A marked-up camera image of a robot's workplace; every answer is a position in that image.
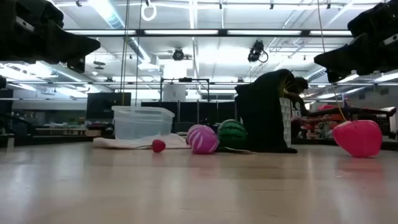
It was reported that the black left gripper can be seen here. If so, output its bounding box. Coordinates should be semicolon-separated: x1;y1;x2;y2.
0;0;101;73

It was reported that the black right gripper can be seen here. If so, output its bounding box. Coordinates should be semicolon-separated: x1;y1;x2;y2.
313;0;398;83

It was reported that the red toy pepper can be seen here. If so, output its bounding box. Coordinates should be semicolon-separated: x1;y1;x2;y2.
332;119;383;158

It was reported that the small red toy cherry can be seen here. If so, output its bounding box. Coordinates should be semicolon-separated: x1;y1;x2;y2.
135;139;167;154

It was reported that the green toy watermelon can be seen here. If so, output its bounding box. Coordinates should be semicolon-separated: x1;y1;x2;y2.
216;119;248;150

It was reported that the purple striped toy onion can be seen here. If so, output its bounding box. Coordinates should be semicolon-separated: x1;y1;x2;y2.
186;124;220;155

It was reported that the clear plastic tupperware container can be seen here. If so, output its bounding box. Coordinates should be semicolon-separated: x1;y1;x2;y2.
111;105;175;140

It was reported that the shelf with red bins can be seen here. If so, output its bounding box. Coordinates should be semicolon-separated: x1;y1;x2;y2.
306;105;398;140

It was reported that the black monitor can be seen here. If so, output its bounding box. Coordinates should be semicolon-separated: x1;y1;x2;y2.
86;92;132;121

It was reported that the person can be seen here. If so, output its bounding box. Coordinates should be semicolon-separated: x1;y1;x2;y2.
283;77;312;140

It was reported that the overhead light bar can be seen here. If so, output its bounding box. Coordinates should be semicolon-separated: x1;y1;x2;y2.
63;28;354;39

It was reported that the white textured plant pot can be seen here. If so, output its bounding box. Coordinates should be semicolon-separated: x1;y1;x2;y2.
279;97;293;147

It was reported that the black cloth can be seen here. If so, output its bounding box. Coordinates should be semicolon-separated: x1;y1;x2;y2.
234;68;298;154

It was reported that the beige cloth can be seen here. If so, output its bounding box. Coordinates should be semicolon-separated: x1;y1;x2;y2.
93;133;192;150

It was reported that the white cylinder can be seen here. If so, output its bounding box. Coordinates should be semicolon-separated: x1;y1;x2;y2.
162;83;188;103

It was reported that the black metal stand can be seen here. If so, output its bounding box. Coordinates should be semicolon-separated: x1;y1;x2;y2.
159;77;211;125

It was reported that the white paper tag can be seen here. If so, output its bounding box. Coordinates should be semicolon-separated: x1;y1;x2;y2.
223;146;256;156

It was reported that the hanging black cord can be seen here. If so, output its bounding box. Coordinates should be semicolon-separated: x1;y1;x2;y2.
119;0;131;106
134;0;143;107

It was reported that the white hanging ring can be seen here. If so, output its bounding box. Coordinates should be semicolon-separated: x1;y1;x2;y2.
141;1;157;22

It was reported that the black ceiling camera with cable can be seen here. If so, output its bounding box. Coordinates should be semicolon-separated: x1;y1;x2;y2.
247;40;269;63

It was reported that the round black ceiling camera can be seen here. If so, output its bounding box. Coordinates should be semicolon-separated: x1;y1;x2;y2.
172;47;185;62

